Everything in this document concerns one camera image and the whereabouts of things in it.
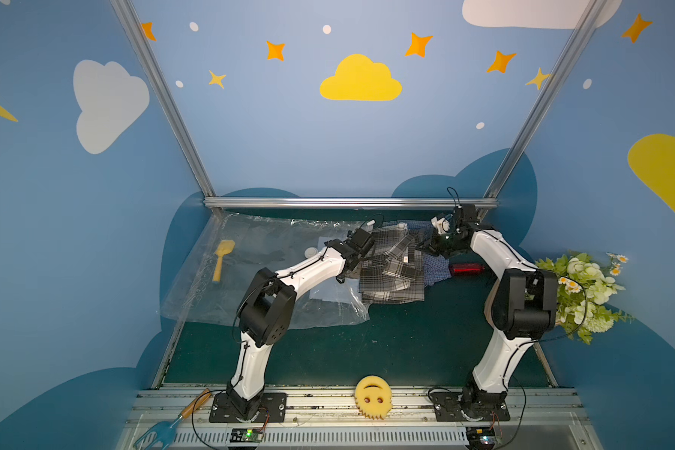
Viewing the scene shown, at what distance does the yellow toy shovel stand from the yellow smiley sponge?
A: 613 millimetres

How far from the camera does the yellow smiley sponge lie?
2.40ft

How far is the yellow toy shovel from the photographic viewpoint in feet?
3.29
